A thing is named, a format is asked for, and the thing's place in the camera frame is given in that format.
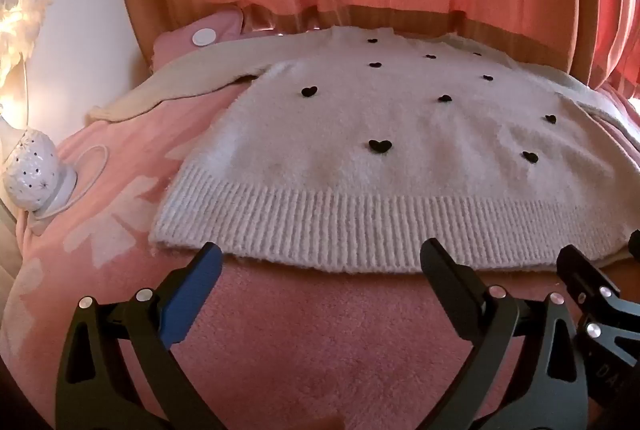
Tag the white feather lamp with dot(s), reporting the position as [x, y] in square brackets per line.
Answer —
[20, 35]

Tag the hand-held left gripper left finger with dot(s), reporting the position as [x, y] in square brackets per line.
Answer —
[195, 290]

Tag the pink pillow with white dot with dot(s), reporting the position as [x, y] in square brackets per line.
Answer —
[175, 48]

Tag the shiny pink satin cloth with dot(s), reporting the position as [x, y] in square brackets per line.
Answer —
[270, 18]

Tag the white sweater with black hearts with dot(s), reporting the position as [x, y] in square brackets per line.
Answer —
[350, 185]

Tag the red striped curtain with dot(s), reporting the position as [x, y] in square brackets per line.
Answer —
[620, 35]

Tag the pink blanket with white flowers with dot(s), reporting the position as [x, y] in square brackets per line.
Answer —
[300, 335]

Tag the white perforated night lamp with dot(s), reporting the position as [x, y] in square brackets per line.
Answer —
[35, 165]

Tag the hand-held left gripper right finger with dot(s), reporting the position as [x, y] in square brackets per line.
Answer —
[450, 280]

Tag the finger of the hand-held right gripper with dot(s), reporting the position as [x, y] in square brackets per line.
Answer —
[635, 245]
[582, 275]

